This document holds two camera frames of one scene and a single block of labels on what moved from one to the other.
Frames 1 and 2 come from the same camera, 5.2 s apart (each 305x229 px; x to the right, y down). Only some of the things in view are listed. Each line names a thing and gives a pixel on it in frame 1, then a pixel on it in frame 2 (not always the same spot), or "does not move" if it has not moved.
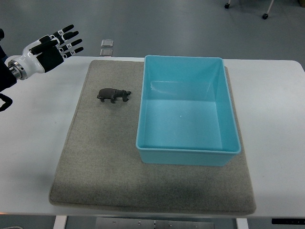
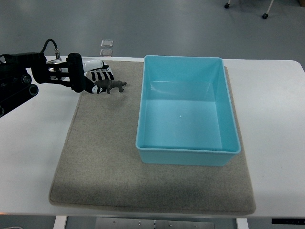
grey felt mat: (99, 166) does not move
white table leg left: (60, 222) does not move
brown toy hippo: (112, 94) to (106, 85)
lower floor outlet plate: (106, 52) does not move
